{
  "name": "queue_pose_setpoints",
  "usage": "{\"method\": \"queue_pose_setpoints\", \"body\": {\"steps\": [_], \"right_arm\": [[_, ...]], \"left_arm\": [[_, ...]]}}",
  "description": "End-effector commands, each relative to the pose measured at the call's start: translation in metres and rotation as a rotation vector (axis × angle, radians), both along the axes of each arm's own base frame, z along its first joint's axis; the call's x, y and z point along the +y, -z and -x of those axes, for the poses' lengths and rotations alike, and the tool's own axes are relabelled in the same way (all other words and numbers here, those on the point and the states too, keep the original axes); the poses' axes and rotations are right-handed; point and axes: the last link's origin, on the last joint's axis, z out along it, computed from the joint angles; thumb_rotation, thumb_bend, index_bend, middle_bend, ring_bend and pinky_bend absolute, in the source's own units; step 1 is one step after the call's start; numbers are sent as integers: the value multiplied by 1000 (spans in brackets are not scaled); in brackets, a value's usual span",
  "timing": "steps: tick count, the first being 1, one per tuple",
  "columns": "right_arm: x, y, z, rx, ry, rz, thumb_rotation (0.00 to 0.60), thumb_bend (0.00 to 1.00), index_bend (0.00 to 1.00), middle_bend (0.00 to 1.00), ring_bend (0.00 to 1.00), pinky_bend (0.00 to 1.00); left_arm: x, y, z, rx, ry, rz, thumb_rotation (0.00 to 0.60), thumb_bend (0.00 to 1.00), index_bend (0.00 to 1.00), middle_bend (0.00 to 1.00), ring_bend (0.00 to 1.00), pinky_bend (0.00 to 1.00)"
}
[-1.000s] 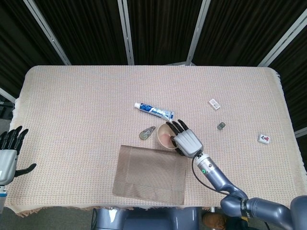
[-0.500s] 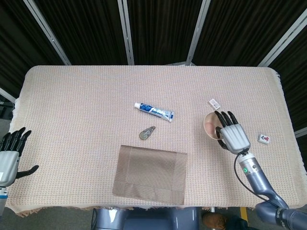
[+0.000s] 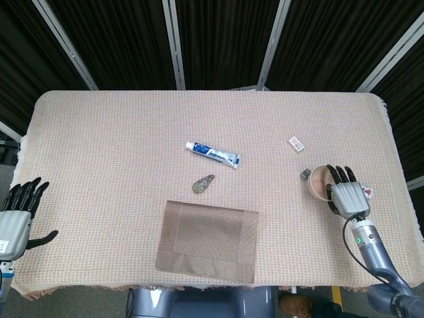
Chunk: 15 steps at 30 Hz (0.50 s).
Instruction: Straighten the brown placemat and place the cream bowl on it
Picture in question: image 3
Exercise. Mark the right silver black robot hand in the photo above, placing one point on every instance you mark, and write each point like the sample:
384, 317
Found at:
351, 198

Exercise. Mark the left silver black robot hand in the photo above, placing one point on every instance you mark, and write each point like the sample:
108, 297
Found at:
13, 228

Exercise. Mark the light brown bowl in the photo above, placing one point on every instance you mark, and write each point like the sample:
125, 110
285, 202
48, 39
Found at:
318, 185

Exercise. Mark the brown woven placemat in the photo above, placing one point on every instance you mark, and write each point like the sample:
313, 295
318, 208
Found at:
208, 238

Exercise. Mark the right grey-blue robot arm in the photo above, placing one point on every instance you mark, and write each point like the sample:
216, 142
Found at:
374, 251

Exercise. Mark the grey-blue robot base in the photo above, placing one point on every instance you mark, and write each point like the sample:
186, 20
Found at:
205, 303

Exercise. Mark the white mahjong tile red print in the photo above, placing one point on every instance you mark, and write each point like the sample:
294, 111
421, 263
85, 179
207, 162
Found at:
368, 192

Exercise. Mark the small green cube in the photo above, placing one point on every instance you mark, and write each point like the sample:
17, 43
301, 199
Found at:
304, 175

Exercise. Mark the small white eraser box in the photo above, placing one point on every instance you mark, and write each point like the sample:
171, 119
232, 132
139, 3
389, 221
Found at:
296, 143

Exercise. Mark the dark trouser leg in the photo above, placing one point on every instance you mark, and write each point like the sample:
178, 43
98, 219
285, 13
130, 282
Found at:
326, 308

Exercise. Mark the dark brown curtain panel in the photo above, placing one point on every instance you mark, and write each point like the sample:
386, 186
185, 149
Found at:
126, 43
331, 43
225, 39
410, 99
26, 66

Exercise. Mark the beige woven tablecloth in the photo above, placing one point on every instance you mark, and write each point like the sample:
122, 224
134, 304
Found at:
99, 132

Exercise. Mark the blue white toothpaste tube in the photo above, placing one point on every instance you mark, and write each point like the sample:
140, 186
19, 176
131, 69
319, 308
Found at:
215, 154

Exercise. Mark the grey metal frame post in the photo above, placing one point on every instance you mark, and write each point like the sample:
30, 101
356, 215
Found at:
391, 53
415, 183
10, 130
175, 46
273, 46
66, 46

